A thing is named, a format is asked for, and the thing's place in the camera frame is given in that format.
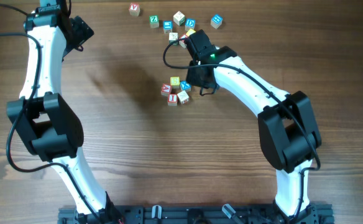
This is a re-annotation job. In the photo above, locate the red V letter block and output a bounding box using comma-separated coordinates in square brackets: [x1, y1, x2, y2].
[129, 2, 140, 17]

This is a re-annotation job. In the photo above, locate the blue picture block right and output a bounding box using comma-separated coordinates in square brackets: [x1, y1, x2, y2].
[211, 14, 223, 29]

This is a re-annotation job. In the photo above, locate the red i block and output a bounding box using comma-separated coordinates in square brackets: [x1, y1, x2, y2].
[167, 94, 178, 106]
[178, 34, 188, 49]

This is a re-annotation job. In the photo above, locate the yellow top block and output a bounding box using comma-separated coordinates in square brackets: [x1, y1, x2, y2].
[186, 29, 196, 37]

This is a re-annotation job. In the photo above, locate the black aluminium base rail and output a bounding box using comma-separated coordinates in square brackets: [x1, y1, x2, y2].
[57, 203, 335, 224]

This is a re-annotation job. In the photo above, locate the blue picture block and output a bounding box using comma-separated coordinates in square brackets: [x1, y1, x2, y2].
[211, 14, 223, 29]
[163, 21, 173, 34]

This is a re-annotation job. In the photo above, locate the yellow S letter block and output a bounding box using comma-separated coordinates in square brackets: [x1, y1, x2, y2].
[170, 77, 180, 89]

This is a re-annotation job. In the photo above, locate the red A letter block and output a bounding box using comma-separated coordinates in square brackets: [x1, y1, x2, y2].
[161, 83, 172, 96]

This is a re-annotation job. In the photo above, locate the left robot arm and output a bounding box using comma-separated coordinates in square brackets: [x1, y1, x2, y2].
[7, 1, 124, 223]

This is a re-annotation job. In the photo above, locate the white blue side block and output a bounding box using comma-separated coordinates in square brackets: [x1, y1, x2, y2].
[177, 90, 190, 104]

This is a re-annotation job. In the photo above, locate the white green picture block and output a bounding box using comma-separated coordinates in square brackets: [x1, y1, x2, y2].
[168, 32, 178, 45]

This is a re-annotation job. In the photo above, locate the blue X letter block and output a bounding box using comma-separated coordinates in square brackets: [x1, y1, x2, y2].
[180, 80, 191, 92]

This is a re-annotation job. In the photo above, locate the white green top block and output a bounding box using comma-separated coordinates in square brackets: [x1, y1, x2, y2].
[173, 11, 186, 26]

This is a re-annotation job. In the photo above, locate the green Z letter block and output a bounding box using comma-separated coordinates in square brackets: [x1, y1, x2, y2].
[149, 15, 160, 29]

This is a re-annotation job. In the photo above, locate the blue D letter block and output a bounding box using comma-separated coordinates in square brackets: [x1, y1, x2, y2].
[185, 18, 196, 31]

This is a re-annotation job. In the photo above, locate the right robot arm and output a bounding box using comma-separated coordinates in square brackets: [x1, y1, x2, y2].
[185, 30, 321, 223]

